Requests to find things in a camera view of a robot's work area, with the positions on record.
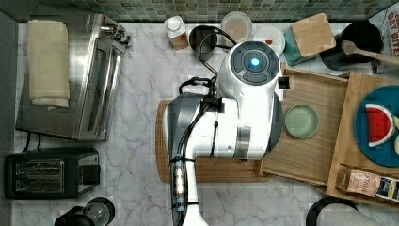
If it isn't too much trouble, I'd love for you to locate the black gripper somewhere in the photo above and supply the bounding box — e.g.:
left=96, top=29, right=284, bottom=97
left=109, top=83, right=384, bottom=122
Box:
left=278, top=76, right=290, bottom=89

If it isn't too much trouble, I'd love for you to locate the wooden drawer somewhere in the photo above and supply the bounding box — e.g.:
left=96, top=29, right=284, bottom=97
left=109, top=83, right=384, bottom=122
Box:
left=259, top=64, right=348, bottom=186

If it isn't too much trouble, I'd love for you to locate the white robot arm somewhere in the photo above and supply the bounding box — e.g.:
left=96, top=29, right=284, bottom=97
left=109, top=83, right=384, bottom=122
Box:
left=163, top=40, right=288, bottom=226

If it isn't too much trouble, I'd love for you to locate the wooden drawer cabinet top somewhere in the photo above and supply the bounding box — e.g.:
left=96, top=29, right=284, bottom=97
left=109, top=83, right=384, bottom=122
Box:
left=326, top=72, right=398, bottom=209

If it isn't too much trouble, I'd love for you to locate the green ceramic bowl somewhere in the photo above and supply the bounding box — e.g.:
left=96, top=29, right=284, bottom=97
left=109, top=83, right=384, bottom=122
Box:
left=284, top=105, right=320, bottom=138

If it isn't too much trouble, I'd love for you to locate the white round container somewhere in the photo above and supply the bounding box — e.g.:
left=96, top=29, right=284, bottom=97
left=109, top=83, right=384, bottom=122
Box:
left=253, top=26, right=285, bottom=55

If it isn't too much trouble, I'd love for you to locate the teal box bamboo lid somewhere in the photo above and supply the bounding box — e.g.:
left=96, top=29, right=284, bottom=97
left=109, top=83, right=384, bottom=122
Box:
left=283, top=13, right=336, bottom=66

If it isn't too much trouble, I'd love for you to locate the wooden spoon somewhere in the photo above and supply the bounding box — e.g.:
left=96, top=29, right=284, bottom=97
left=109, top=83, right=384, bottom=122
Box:
left=342, top=40, right=399, bottom=65

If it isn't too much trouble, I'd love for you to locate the clear plastic lidded canister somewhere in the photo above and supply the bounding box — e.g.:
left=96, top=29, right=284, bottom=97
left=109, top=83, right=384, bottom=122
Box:
left=221, top=11, right=252, bottom=42

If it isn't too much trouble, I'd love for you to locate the black metal cup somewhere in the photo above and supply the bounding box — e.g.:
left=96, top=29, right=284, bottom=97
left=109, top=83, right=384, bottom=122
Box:
left=189, top=25, right=217, bottom=61

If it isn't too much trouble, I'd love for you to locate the black pot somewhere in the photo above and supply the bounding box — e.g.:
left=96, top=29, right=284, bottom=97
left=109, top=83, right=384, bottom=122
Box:
left=320, top=21, right=383, bottom=71

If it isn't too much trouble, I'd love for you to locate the teal plate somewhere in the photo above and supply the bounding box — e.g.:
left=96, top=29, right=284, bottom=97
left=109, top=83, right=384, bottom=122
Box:
left=354, top=85, right=398, bottom=168

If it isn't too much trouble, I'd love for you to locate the watermelon slice toy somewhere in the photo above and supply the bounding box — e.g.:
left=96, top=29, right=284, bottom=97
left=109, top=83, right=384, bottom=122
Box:
left=365, top=104, right=394, bottom=147

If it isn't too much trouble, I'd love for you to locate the bamboo cutting board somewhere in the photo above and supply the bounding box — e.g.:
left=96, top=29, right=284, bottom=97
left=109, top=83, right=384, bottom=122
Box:
left=155, top=100, right=271, bottom=183

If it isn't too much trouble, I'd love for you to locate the oat bites cereal box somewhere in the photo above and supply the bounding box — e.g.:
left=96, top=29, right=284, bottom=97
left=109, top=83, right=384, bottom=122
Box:
left=370, top=3, right=399, bottom=57

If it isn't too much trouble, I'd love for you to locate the white lid spice jar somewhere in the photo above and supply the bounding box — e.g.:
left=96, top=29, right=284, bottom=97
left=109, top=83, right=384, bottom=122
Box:
left=164, top=16, right=189, bottom=50

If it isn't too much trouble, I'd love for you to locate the stash tea box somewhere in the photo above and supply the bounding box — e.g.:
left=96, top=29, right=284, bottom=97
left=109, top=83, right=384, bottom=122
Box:
left=336, top=169, right=398, bottom=202

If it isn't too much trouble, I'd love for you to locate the black round object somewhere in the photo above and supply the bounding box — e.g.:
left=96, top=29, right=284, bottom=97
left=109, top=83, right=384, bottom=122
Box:
left=306, top=196, right=358, bottom=226

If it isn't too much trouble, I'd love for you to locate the stainless toaster oven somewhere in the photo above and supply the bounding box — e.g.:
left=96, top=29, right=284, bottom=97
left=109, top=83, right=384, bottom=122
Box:
left=15, top=12, right=130, bottom=141

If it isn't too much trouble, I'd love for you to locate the folded beige towel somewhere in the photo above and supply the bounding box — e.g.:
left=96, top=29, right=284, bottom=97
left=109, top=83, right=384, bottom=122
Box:
left=27, top=20, right=70, bottom=109

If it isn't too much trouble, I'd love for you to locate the black two-slot toaster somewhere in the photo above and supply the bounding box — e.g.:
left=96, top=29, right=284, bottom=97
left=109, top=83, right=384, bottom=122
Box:
left=4, top=147, right=101, bottom=200

